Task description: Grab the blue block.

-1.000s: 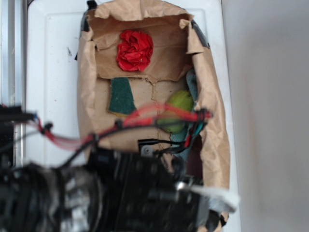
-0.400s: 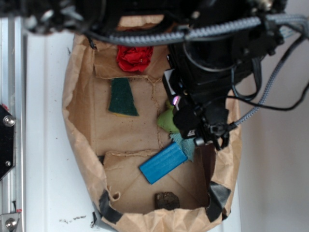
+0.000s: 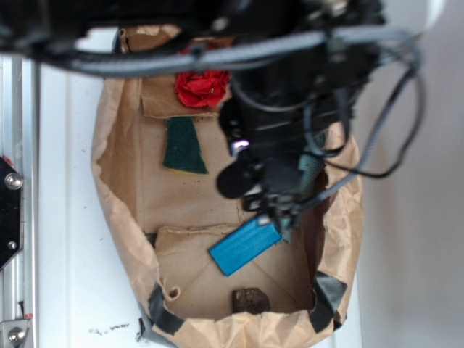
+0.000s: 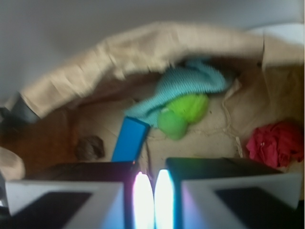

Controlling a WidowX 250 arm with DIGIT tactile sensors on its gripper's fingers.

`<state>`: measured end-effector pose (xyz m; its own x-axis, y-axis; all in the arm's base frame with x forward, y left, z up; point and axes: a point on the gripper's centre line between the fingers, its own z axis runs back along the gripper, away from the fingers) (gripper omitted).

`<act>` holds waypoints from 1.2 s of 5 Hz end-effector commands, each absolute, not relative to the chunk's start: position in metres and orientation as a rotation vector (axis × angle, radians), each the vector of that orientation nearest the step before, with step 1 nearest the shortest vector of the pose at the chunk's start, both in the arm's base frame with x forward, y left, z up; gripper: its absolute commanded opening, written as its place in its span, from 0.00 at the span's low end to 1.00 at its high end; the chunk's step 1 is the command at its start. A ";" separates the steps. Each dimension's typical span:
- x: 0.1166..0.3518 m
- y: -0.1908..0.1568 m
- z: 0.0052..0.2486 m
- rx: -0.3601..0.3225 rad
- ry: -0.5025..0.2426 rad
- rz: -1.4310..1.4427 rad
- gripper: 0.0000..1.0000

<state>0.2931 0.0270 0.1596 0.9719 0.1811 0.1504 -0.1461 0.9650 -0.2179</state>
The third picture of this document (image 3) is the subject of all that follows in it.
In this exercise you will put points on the green scouring sponge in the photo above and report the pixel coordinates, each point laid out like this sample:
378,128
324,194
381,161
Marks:
183,152

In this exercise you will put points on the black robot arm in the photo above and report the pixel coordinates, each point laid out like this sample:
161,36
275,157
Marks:
209,35

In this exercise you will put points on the red crumpled cloth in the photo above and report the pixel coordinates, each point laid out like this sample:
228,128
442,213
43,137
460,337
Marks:
201,89

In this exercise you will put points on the brown paper bag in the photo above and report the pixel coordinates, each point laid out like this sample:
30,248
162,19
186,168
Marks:
163,223

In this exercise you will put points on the black metal bracket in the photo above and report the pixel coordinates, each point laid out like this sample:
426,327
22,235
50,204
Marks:
11,213

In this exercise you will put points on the light blue towel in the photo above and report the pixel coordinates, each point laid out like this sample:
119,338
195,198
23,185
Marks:
311,168

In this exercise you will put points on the dark brown rock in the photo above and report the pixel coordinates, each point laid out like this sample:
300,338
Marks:
251,300

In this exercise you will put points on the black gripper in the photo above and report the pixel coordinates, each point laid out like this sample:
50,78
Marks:
280,106

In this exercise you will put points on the blue block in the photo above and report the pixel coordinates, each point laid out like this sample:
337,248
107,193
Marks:
243,245

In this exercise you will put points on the white plastic tray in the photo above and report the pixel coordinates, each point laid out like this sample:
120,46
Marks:
84,295

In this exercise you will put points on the aluminium frame rail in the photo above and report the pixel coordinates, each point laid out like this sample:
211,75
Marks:
19,146

